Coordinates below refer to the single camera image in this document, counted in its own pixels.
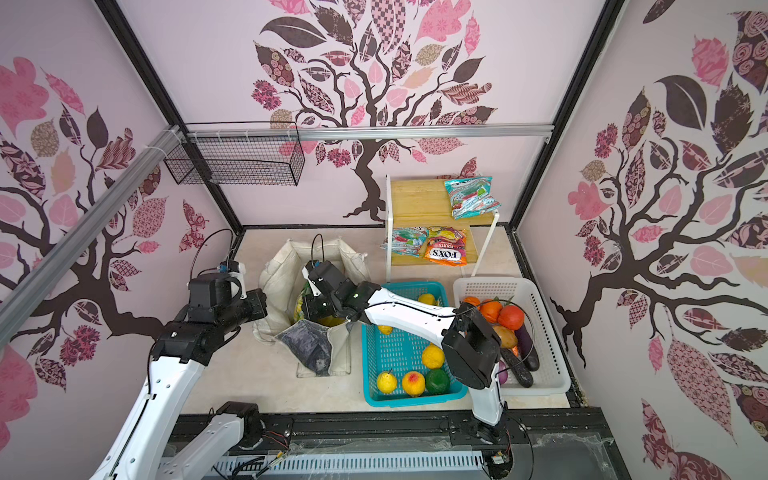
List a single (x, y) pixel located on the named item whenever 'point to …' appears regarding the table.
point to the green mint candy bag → (406, 240)
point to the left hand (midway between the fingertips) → (266, 300)
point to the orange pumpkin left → (472, 300)
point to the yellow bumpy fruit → (433, 356)
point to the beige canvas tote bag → (319, 351)
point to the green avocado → (437, 381)
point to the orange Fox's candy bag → (446, 245)
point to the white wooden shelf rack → (420, 222)
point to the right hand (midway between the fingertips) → (299, 303)
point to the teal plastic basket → (402, 370)
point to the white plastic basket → (553, 376)
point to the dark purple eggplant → (518, 369)
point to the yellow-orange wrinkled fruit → (386, 330)
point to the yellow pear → (386, 382)
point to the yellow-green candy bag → (298, 313)
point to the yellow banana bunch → (331, 320)
